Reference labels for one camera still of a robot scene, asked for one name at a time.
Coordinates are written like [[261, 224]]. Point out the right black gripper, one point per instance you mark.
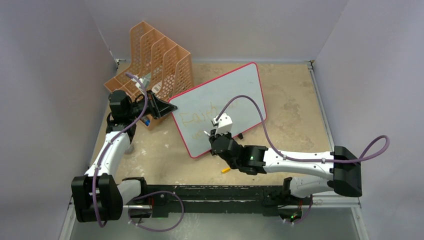
[[213, 135]]

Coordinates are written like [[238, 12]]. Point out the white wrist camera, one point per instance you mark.
[[145, 81], [223, 124]]

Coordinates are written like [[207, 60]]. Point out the clear plastic jar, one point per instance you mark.
[[145, 120]]

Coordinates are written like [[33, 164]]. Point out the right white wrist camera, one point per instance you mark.
[[223, 124]]

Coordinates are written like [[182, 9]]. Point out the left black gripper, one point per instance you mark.
[[158, 108]]

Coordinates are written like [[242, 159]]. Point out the pink framed whiteboard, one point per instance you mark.
[[237, 93]]

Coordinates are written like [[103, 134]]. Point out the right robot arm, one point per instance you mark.
[[323, 171]]

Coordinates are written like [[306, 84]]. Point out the orange plastic file organizer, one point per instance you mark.
[[156, 57]]

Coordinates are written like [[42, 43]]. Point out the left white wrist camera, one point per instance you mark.
[[145, 81]]

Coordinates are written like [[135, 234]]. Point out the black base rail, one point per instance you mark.
[[267, 200]]

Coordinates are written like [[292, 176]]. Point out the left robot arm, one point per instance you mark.
[[96, 196]]

